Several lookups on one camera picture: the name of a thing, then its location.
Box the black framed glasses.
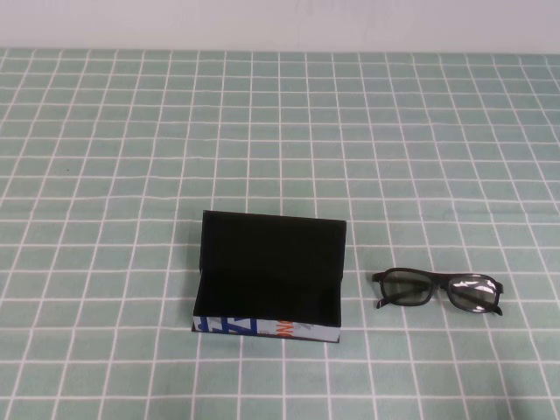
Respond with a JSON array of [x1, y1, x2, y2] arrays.
[[371, 267, 507, 317]]

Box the green white checked tablecloth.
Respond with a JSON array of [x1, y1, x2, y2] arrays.
[[0, 46, 560, 420]]

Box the black printed glasses case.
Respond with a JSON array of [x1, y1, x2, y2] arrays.
[[191, 209, 348, 347]]

